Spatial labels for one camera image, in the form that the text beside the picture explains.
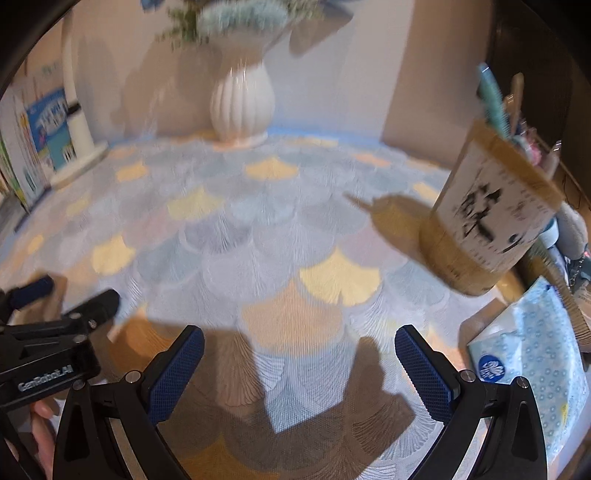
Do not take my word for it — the books and leaflets stand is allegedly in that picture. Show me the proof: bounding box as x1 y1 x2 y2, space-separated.
23 85 77 185

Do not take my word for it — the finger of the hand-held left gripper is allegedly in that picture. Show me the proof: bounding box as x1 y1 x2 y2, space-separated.
60 290 122 334
0 276 55 325

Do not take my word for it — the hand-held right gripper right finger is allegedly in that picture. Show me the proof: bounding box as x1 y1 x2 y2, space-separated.
394 324 552 480

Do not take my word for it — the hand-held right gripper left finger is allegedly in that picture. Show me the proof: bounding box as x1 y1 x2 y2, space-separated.
53 324 206 480

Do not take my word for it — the blue dotted tissue pack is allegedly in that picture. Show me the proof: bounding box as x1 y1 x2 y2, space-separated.
466 276 587 467

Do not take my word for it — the person's left hand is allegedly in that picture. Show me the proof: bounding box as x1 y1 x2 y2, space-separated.
28 396 62 470

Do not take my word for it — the teal pen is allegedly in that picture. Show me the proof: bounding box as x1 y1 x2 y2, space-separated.
475 64 515 139

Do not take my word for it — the scallop pattern tablecloth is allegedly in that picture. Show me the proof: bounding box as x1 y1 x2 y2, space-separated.
0 129 591 480

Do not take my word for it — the grey pink plush toy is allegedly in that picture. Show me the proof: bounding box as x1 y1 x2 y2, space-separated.
551 203 591 273

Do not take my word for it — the row of books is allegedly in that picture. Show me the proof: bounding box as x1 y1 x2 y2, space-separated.
0 92 42 213

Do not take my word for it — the white ribbed vase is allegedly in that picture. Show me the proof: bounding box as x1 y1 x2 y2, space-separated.
198 18 296 145

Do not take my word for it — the dark wooden cabinet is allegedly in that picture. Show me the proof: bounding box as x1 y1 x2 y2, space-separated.
489 0 591 195

